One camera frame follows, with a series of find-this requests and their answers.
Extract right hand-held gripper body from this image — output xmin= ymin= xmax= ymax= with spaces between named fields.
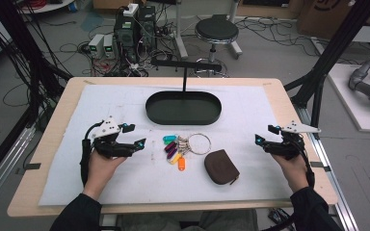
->
xmin=265 ymin=119 xmax=322 ymax=162

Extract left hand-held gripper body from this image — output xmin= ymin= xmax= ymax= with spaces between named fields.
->
xmin=91 ymin=115 xmax=138 ymax=159

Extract key ring with coloured tags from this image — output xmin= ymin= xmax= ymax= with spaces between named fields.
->
xmin=162 ymin=132 xmax=213 ymax=172

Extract brown zip pouch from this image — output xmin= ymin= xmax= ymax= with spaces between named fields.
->
xmin=203 ymin=148 xmax=241 ymax=187

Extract black tray stand with bar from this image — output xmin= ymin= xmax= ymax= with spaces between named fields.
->
xmin=145 ymin=57 xmax=223 ymax=126

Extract person's right hand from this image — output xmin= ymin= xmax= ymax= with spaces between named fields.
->
xmin=271 ymin=153 xmax=310 ymax=193

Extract person's left hand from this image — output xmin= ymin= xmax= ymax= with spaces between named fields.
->
xmin=82 ymin=149 xmax=128 ymax=202

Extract black tape strip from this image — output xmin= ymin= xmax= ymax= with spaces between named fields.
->
xmin=23 ymin=162 xmax=42 ymax=171
xmin=309 ymin=161 xmax=332 ymax=173

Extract white table mat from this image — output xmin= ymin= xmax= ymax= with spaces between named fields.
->
xmin=38 ymin=84 xmax=295 ymax=207

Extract light wooden table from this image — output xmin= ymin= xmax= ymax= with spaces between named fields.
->
xmin=7 ymin=76 xmax=339 ymax=218

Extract white platform board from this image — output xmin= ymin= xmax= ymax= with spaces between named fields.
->
xmin=327 ymin=63 xmax=370 ymax=135

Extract grey bench power supply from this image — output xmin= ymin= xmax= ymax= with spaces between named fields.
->
xmin=88 ymin=33 xmax=106 ymax=60
xmin=103 ymin=34 xmax=117 ymax=60

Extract person's legs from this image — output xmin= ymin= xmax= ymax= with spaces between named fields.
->
xmin=115 ymin=208 xmax=260 ymax=231

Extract black computer tower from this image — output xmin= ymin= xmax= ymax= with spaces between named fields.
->
xmin=113 ymin=13 xmax=143 ymax=64
xmin=138 ymin=5 xmax=158 ymax=52

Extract black round stool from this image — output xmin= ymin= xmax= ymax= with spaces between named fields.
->
xmin=194 ymin=16 xmax=241 ymax=78

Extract white power adapter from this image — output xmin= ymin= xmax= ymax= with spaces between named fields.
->
xmin=122 ymin=3 xmax=140 ymax=18

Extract large cardboard box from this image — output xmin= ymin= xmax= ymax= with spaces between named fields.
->
xmin=296 ymin=0 xmax=370 ymax=40

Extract white round table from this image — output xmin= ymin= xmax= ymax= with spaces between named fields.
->
xmin=18 ymin=0 xmax=77 ymax=14

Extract right hand-held gripper cable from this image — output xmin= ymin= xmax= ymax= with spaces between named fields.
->
xmin=293 ymin=138 xmax=316 ymax=190

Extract hand-held gripper cable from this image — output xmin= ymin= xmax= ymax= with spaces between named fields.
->
xmin=293 ymin=138 xmax=316 ymax=190
xmin=79 ymin=122 xmax=105 ymax=188

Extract left hand-held gripper cable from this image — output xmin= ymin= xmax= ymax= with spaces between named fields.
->
xmin=79 ymin=122 xmax=105 ymax=188

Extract aluminium rail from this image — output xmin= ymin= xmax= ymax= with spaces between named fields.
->
xmin=0 ymin=125 xmax=37 ymax=216
xmin=296 ymin=105 xmax=360 ymax=231

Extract black frame post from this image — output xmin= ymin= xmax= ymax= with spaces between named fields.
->
xmin=283 ymin=0 xmax=370 ymax=140

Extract black cable bundle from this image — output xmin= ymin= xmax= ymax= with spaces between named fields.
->
xmin=0 ymin=0 xmax=73 ymax=136

